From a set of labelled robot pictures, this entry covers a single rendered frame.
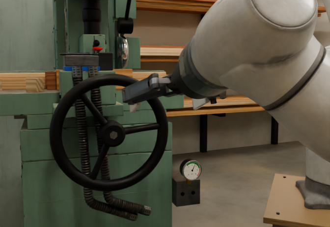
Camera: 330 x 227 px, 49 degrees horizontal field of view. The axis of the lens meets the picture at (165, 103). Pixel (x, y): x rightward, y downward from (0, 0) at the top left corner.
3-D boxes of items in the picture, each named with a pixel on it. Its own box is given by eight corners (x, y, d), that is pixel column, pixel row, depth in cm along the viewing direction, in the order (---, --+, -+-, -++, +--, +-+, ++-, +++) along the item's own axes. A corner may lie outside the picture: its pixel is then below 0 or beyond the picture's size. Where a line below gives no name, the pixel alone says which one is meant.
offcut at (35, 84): (26, 92, 99) (25, 78, 99) (34, 91, 103) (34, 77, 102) (36, 92, 98) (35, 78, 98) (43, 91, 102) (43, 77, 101)
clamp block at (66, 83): (60, 106, 91) (59, 70, 90) (58, 101, 104) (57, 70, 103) (118, 104, 96) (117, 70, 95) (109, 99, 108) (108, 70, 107)
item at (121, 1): (115, 17, 136) (115, -23, 134) (111, 20, 144) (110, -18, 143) (137, 18, 138) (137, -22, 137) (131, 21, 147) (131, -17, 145)
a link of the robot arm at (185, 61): (185, 23, 49) (172, 42, 54) (194, 88, 47) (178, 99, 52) (244, 25, 52) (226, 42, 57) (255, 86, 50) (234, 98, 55)
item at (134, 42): (117, 69, 136) (116, 36, 135) (114, 68, 142) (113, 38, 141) (141, 68, 139) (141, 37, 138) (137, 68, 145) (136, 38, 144)
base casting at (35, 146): (19, 162, 98) (17, 129, 97) (28, 127, 153) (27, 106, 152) (174, 150, 112) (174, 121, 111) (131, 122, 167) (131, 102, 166)
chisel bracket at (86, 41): (83, 61, 112) (82, 34, 111) (79, 62, 125) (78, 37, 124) (107, 61, 114) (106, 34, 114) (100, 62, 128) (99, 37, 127)
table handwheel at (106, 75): (144, 209, 90) (28, 172, 80) (126, 184, 109) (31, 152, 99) (188, 101, 91) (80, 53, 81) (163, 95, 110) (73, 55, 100)
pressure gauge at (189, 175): (182, 187, 107) (182, 161, 107) (178, 184, 111) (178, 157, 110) (202, 185, 109) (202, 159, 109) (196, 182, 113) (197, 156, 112)
